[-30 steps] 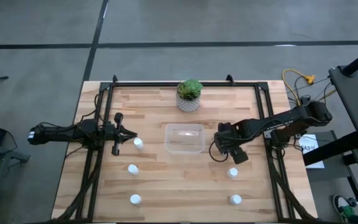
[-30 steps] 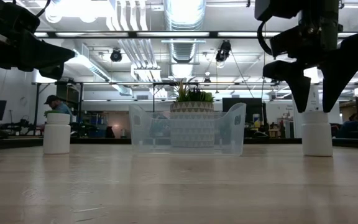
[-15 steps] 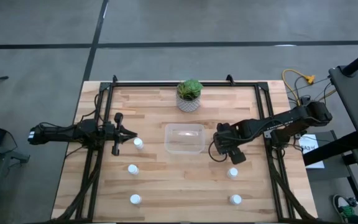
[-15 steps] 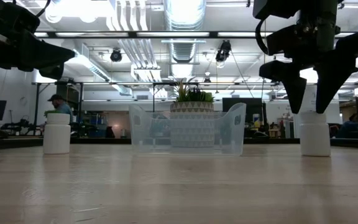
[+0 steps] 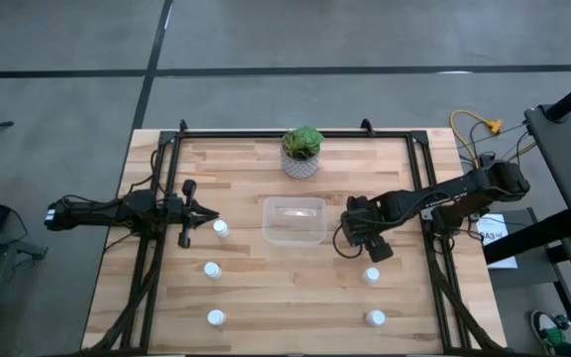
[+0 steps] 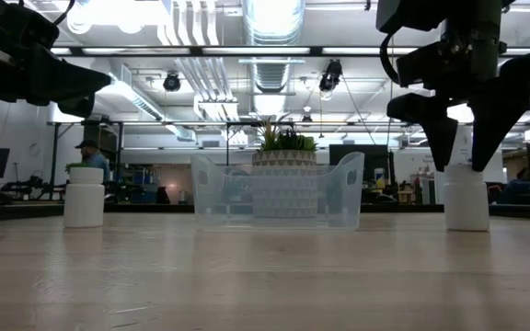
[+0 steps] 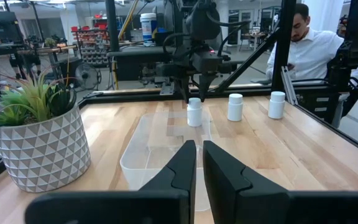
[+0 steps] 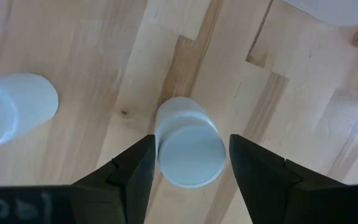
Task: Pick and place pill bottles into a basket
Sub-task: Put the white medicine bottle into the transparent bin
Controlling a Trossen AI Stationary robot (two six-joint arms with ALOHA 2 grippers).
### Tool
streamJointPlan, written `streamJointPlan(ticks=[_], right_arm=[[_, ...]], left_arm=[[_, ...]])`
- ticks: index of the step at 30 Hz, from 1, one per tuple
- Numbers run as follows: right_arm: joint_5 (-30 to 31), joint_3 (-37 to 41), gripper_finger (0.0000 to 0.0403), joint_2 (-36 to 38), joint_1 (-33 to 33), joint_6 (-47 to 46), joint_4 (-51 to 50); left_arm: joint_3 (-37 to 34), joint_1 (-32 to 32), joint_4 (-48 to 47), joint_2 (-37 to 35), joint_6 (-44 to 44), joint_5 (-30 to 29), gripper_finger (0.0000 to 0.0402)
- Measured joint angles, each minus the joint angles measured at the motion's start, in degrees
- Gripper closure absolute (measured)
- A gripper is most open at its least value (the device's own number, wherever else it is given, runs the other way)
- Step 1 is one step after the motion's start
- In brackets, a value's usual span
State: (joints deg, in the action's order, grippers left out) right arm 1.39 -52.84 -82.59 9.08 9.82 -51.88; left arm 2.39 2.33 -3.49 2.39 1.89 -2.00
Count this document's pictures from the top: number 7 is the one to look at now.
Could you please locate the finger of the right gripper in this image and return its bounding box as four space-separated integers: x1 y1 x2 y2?
155 62 191 103
199 61 239 101

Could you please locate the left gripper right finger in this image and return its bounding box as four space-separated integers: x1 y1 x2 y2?
202 140 358 224

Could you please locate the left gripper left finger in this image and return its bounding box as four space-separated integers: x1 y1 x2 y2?
24 139 197 224

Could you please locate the white pill bottle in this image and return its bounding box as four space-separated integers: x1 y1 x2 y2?
186 97 203 128
227 93 244 122
267 91 286 119

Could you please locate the clear plastic basket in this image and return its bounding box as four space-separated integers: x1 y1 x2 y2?
119 111 213 212

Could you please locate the black background workbench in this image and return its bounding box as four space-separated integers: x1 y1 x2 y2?
106 45 180 82

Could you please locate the white canister blue label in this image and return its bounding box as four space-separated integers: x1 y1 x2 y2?
140 12 157 44

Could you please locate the yellow pole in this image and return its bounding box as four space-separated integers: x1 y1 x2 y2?
117 0 140 40

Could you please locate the black floor fan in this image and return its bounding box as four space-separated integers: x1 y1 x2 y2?
75 62 102 91

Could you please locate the red storage bin rack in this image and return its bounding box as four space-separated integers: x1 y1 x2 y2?
71 26 110 67

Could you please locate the black drawer cabinet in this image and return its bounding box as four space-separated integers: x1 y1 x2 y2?
295 88 343 124

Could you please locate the white geometric plant pot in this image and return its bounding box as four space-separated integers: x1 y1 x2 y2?
0 104 91 193

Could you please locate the wooden workbench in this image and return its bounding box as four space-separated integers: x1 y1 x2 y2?
0 43 78 97

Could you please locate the green artificial succulent plant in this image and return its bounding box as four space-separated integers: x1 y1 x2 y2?
0 70 77 127

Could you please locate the silver aluminium bracket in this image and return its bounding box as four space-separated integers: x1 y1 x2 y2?
280 65 298 105

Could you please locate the black aluminium table frame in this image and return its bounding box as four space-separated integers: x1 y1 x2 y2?
0 0 358 189

